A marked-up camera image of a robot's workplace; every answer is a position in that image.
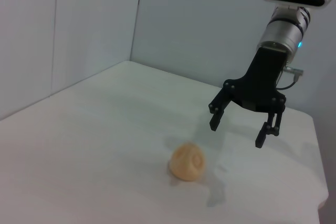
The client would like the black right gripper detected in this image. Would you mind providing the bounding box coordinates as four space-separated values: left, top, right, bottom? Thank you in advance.
208 47 287 149

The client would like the beige steamed bun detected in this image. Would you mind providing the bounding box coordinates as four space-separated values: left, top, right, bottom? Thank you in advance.
169 142 205 182

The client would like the right gripper cable with connector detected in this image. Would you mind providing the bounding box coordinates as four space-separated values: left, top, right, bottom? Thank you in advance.
275 65 305 90

